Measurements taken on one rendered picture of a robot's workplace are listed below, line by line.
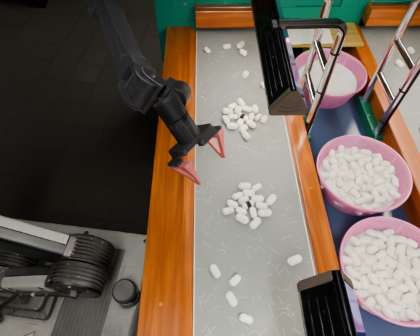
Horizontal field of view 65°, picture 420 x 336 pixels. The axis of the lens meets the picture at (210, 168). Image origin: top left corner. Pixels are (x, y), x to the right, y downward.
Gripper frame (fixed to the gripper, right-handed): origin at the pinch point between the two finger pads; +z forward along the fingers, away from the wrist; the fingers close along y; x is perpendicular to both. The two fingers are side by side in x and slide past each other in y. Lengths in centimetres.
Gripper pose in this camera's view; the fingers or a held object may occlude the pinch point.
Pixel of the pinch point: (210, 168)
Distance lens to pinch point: 78.5
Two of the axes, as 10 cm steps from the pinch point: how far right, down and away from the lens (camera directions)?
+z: 5.1, 7.6, 4.2
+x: 6.1, 0.2, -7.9
